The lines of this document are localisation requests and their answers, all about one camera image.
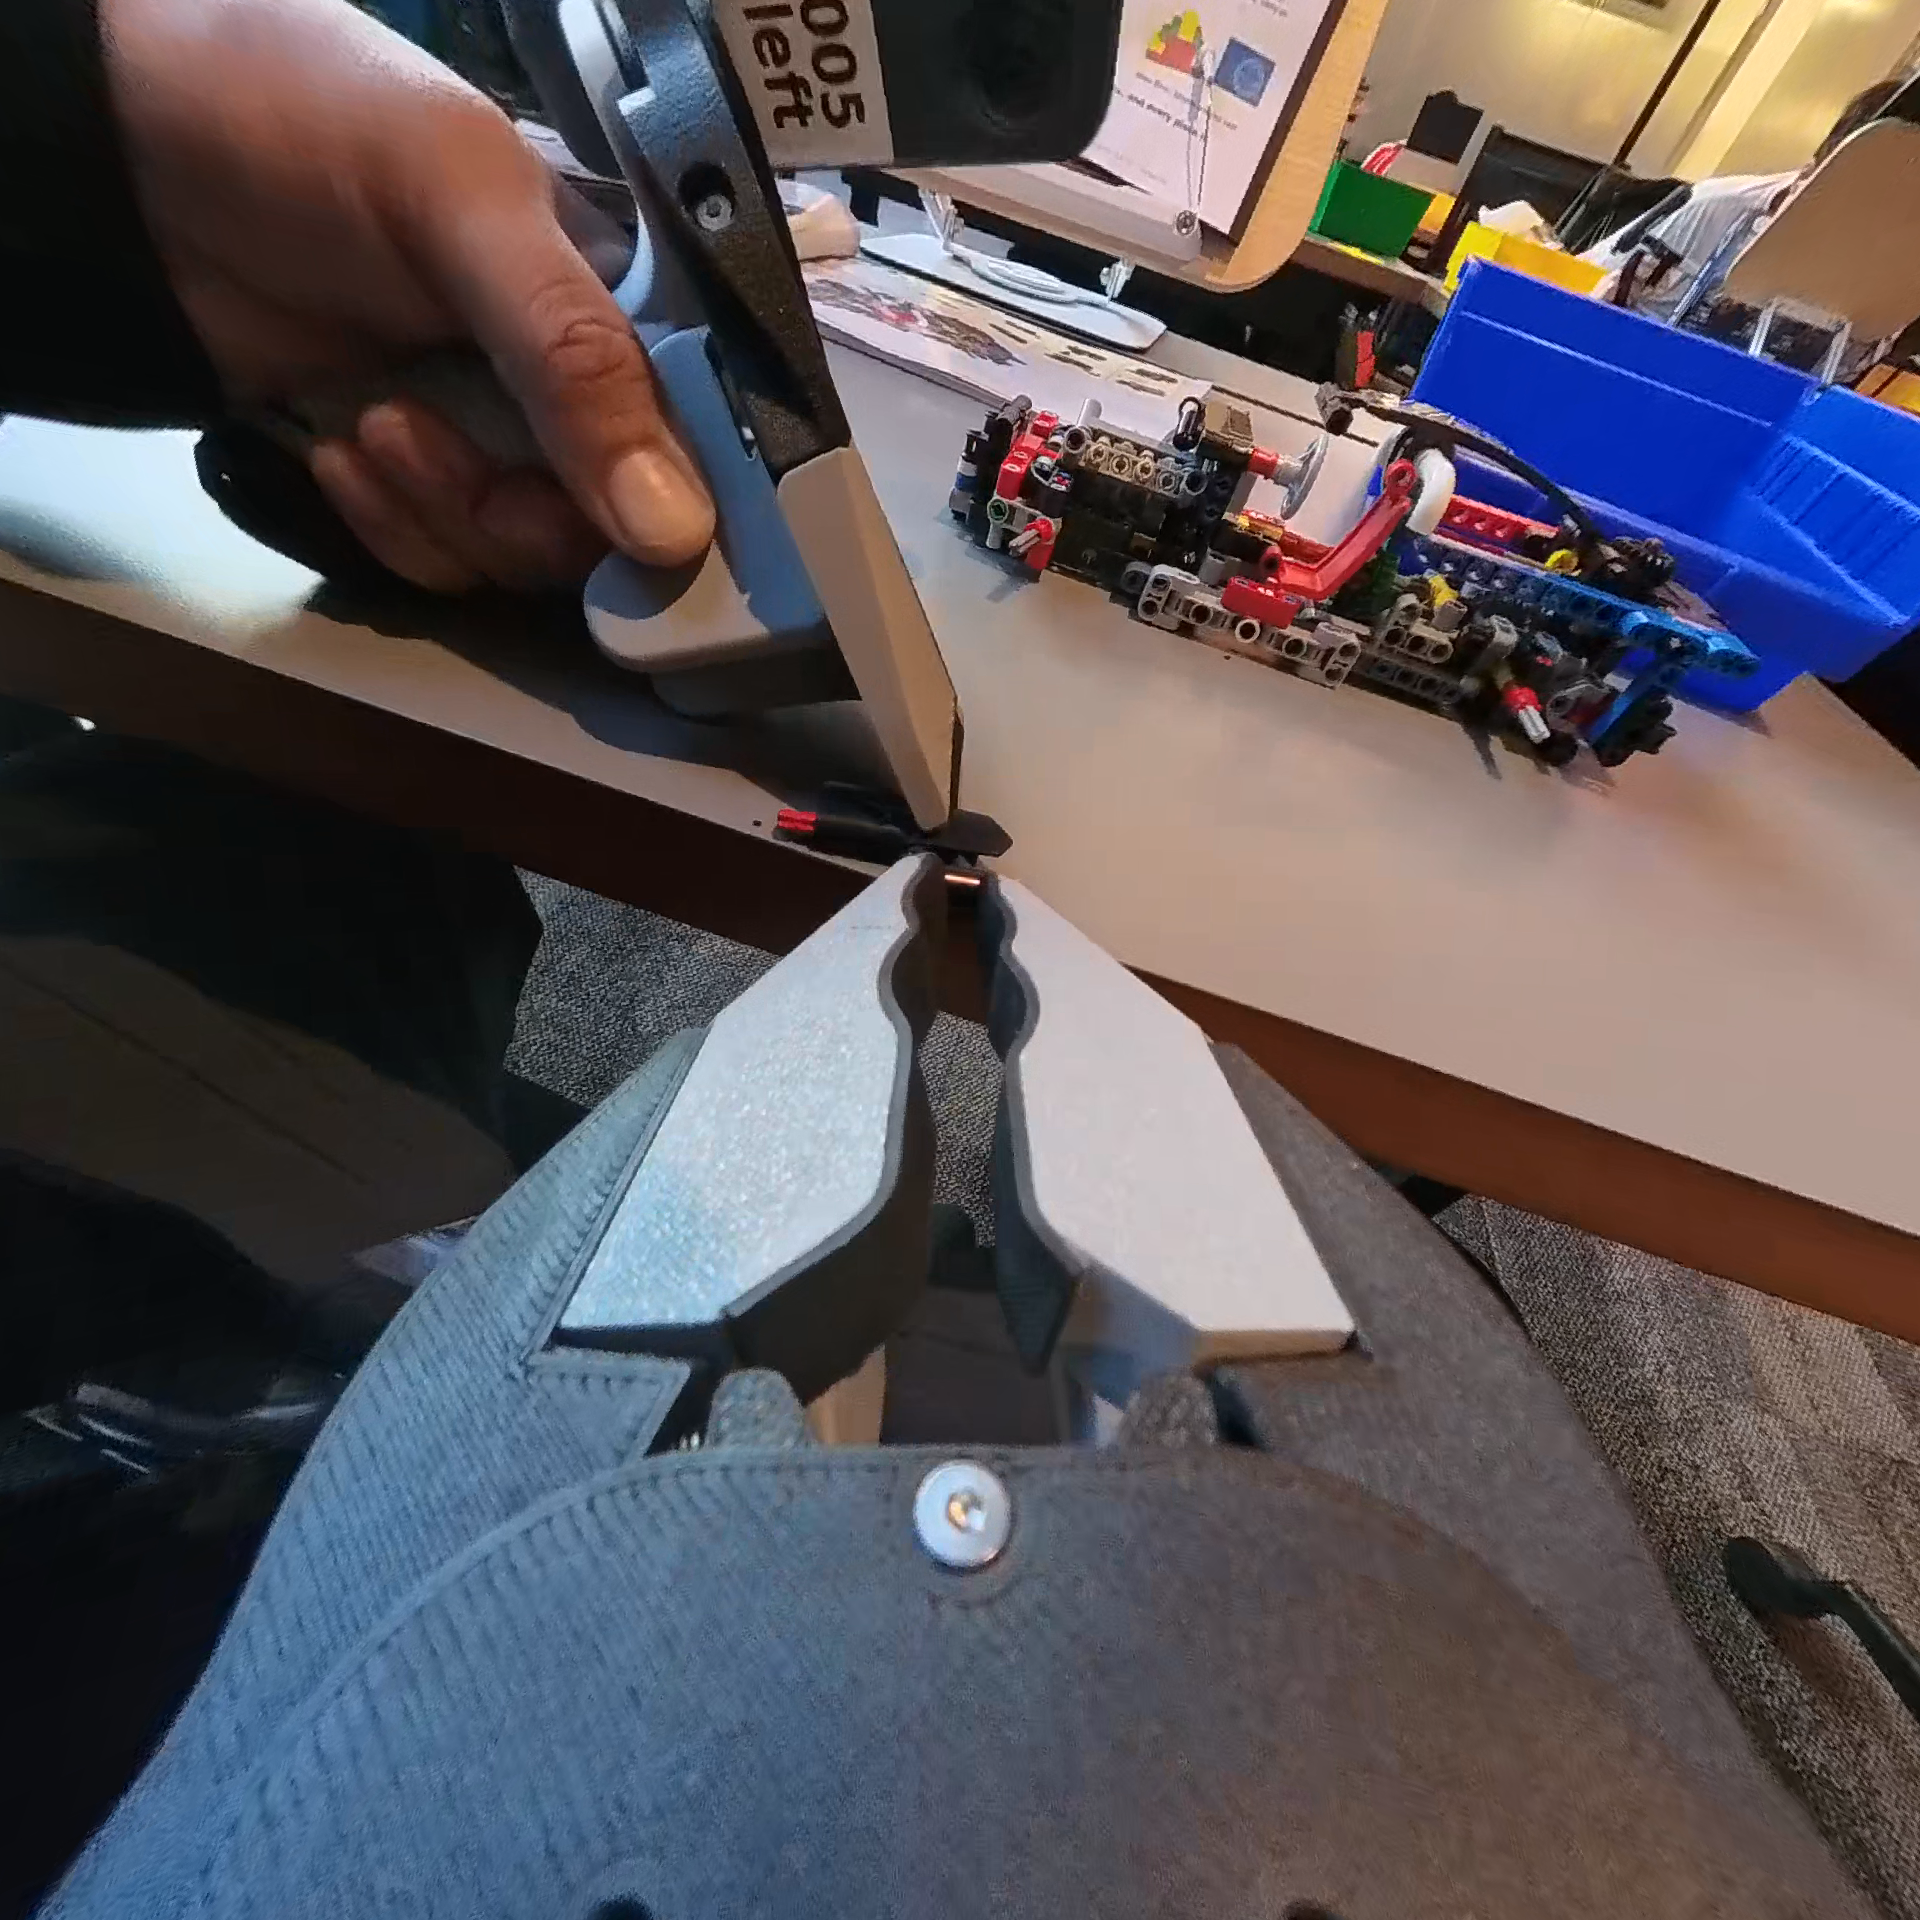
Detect black brick part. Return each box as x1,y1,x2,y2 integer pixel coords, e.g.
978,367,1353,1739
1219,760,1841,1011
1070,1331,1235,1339
771,779,1018,875

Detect wooden rounded notice board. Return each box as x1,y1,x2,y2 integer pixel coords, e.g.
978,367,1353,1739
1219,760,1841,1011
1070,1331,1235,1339
900,0,1391,297

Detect person's left hand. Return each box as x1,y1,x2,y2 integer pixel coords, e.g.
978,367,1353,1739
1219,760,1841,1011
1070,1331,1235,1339
97,0,719,597

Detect grey desk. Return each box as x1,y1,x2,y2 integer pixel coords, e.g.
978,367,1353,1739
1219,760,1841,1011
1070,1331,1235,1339
0,307,1920,1346

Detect person's left forearm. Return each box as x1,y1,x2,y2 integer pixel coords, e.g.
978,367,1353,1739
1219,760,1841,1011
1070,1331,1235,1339
0,0,226,442

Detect person's dark trousers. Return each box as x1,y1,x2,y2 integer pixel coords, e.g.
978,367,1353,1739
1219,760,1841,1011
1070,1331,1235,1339
0,705,543,1442

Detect building brick vehicle model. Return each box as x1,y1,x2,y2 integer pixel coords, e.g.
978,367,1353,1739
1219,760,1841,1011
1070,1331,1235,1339
945,381,1766,770

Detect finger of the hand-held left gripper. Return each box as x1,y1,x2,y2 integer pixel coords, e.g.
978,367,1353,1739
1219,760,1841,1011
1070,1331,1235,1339
778,445,965,828

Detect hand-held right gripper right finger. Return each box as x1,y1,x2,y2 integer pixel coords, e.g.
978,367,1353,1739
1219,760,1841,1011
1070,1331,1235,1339
975,874,1361,1449

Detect small green storage bin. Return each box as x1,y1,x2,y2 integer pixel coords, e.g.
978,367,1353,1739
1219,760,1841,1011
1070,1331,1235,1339
1305,151,1443,260

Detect yellow storage bin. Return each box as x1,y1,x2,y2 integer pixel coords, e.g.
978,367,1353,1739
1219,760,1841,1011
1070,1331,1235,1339
1441,217,1626,305

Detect white printed poster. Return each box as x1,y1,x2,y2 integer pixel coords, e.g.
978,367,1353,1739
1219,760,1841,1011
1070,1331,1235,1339
1078,0,1347,239

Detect printed instruction booklet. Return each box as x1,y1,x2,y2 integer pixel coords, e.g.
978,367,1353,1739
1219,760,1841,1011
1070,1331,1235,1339
802,259,1190,401

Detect blue plastic bin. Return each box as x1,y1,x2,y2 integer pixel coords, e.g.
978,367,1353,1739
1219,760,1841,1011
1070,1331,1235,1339
1726,381,1920,689
1411,256,1823,711

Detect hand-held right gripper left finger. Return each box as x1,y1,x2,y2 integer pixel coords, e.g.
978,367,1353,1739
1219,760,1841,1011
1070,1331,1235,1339
555,856,947,1449

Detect black chair base leg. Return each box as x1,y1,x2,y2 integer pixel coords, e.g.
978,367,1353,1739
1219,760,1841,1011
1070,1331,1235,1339
1718,1537,1920,1684

